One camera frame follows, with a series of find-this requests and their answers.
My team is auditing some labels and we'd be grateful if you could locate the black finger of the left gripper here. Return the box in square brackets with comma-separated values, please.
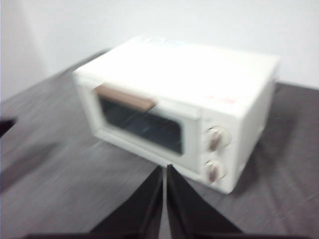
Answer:
[0, 116, 18, 138]

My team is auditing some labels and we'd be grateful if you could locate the cream Toshiba toaster oven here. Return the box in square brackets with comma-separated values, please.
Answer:
[72, 36, 280, 195]

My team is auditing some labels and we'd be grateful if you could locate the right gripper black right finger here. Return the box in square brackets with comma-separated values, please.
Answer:
[166, 163, 244, 235]

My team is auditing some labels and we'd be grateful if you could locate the cream taupe oven knob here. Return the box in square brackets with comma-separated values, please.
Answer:
[203, 159, 228, 184]
[203, 126, 232, 152]

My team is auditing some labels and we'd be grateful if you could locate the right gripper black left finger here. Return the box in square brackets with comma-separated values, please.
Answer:
[91, 166, 166, 235]

